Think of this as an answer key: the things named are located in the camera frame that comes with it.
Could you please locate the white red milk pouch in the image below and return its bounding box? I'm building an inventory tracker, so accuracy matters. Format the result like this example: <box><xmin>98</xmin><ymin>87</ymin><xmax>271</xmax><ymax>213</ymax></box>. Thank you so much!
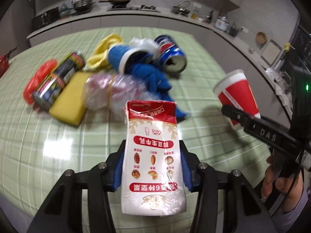
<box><xmin>121</xmin><ymin>100</ymin><xmax>186</xmax><ymax>216</ymax></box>

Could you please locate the red paper cup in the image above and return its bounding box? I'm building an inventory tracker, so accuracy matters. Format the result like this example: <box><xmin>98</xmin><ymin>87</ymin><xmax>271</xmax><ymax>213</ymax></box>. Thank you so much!
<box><xmin>213</xmin><ymin>70</ymin><xmax>260</xmax><ymax>118</ymax></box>

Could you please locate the yellow sponge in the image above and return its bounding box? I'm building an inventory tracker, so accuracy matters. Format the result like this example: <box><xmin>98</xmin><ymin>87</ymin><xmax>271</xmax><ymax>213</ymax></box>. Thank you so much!
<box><xmin>48</xmin><ymin>72</ymin><xmax>93</xmax><ymax>126</ymax></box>

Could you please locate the clear plastic bag red print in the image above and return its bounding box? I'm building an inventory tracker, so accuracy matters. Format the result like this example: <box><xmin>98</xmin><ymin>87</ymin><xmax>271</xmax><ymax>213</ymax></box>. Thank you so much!
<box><xmin>82</xmin><ymin>73</ymin><xmax>160</xmax><ymax>120</ymax></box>

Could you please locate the black yellow tin can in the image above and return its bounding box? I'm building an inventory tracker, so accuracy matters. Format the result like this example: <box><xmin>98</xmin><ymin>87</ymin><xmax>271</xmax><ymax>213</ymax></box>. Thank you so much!
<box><xmin>32</xmin><ymin>50</ymin><xmax>85</xmax><ymax>111</ymax></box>

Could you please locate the blue microfiber cloth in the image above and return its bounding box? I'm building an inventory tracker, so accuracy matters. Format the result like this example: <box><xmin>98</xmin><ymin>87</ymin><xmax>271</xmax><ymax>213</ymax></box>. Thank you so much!
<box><xmin>129</xmin><ymin>62</ymin><xmax>189</xmax><ymax>121</ymax></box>

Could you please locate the yellow cloth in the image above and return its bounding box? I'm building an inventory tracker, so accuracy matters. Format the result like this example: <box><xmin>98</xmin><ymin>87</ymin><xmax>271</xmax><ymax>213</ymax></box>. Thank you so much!
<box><xmin>86</xmin><ymin>34</ymin><xmax>123</xmax><ymax>71</ymax></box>

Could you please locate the blue white paper cup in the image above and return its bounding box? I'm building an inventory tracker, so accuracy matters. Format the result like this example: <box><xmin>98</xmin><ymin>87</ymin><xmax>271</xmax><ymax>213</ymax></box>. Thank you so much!
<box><xmin>107</xmin><ymin>44</ymin><xmax>153</xmax><ymax>74</ymax></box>

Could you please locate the blue pepsi can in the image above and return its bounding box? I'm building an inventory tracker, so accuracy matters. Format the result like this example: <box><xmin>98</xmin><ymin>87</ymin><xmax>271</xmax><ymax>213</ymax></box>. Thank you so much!
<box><xmin>155</xmin><ymin>35</ymin><xmax>187</xmax><ymax>75</ymax></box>

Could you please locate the white tissue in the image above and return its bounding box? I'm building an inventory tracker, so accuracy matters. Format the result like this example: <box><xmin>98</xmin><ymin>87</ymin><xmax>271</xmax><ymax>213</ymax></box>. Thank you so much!
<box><xmin>129</xmin><ymin>37</ymin><xmax>161</xmax><ymax>58</ymax></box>

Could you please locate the right hand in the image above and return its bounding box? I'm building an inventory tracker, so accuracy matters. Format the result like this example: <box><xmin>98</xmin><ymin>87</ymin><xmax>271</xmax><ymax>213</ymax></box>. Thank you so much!
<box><xmin>261</xmin><ymin>155</ymin><xmax>304</xmax><ymax>212</ymax></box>

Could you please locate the green checked tablecloth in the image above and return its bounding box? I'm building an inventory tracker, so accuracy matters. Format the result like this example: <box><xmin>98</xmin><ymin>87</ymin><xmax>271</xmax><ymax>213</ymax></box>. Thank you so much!
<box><xmin>1</xmin><ymin>27</ymin><xmax>270</xmax><ymax>216</ymax></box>

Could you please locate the white cutting board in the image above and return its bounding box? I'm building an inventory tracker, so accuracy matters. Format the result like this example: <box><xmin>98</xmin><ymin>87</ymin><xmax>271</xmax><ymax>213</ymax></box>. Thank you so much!
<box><xmin>261</xmin><ymin>39</ymin><xmax>282</xmax><ymax>66</ymax></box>

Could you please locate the round woven basket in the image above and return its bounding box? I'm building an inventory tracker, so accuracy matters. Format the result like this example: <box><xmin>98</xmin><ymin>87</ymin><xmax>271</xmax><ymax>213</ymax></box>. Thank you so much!
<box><xmin>255</xmin><ymin>32</ymin><xmax>267</xmax><ymax>46</ymax></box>

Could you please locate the utensil holder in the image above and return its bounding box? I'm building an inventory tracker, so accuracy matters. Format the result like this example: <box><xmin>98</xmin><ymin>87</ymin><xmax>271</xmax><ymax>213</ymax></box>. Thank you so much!
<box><xmin>228</xmin><ymin>23</ymin><xmax>242</xmax><ymax>37</ymax></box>

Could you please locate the white rice cooker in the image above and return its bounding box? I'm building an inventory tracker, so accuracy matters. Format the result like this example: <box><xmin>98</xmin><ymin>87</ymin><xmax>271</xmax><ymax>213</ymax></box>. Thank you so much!
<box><xmin>215</xmin><ymin>16</ymin><xmax>229</xmax><ymax>32</ymax></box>

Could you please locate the red pot on table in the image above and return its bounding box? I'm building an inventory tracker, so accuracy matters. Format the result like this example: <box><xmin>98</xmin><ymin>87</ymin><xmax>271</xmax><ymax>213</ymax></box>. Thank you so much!
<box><xmin>0</xmin><ymin>46</ymin><xmax>18</xmax><ymax>78</ymax></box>

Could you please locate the oil bottle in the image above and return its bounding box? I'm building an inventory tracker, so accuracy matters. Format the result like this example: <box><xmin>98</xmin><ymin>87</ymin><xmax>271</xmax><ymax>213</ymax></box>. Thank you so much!
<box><xmin>191</xmin><ymin>9</ymin><xmax>197</xmax><ymax>19</ymax></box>

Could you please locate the gas stove top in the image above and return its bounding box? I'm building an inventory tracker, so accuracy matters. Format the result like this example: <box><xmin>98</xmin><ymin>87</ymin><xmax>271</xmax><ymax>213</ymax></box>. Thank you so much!
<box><xmin>107</xmin><ymin>5</ymin><xmax>160</xmax><ymax>13</ymax></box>

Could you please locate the green ceramic jar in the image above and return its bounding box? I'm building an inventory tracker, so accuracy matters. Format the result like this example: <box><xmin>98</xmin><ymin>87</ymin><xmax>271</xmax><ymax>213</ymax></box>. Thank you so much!
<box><xmin>59</xmin><ymin>3</ymin><xmax>72</xmax><ymax>18</ymax></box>

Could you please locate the black microwave oven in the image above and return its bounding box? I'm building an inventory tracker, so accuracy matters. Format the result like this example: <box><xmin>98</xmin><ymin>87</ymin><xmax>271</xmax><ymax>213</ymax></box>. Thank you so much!
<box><xmin>31</xmin><ymin>7</ymin><xmax>60</xmax><ymax>30</ymax></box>

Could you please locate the steel pot with lid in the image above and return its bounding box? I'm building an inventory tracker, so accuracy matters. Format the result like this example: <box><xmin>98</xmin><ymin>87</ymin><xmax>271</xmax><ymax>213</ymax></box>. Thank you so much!
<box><xmin>72</xmin><ymin>0</ymin><xmax>95</xmax><ymax>13</ymax></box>

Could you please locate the wok on stove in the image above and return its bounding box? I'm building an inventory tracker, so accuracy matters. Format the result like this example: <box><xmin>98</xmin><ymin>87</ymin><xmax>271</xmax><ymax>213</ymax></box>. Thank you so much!
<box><xmin>99</xmin><ymin>0</ymin><xmax>131</xmax><ymax>8</ymax></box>

